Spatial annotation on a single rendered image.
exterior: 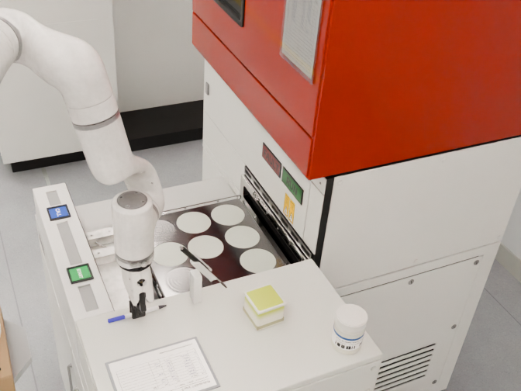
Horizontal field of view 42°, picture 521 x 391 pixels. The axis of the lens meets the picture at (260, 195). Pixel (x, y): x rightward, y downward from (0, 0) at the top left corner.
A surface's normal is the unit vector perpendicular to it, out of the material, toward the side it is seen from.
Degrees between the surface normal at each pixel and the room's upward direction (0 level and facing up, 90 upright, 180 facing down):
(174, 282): 0
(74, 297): 0
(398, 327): 90
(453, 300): 90
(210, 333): 0
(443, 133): 90
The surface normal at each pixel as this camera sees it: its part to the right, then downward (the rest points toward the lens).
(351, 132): 0.42, 0.56
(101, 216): 0.07, -0.80
